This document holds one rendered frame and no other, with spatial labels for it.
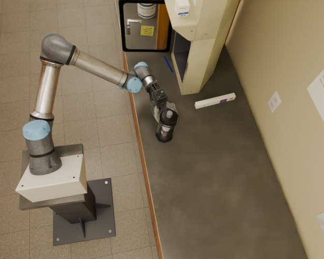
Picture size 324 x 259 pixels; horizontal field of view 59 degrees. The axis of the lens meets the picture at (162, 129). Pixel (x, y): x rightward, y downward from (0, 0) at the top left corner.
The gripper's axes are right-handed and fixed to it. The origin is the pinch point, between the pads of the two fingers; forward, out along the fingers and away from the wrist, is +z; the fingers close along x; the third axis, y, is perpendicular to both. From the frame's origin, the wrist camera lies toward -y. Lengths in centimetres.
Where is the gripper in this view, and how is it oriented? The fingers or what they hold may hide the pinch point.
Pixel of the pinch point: (167, 118)
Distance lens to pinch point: 148.4
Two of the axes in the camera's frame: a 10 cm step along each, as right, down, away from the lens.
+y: 0.8, -4.5, -8.9
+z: 4.4, 8.2, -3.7
